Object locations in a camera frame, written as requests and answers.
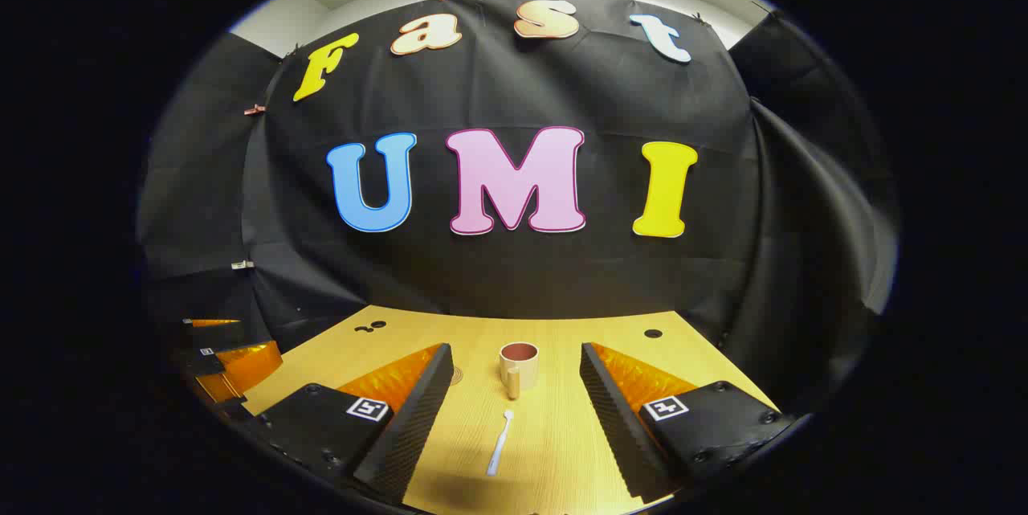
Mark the wooden desktop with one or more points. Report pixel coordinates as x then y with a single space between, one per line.
554 451

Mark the beige cup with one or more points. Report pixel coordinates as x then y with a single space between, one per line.
514 374

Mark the red clip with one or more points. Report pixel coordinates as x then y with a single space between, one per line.
254 109

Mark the black backdrop cloth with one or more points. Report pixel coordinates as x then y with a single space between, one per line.
498 274

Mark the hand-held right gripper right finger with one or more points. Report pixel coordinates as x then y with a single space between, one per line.
614 427

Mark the white toothbrush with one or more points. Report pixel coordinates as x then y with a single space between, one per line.
498 447

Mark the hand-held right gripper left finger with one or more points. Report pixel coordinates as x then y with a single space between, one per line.
405 435

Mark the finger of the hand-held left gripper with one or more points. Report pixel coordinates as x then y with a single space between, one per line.
249 366
225 336

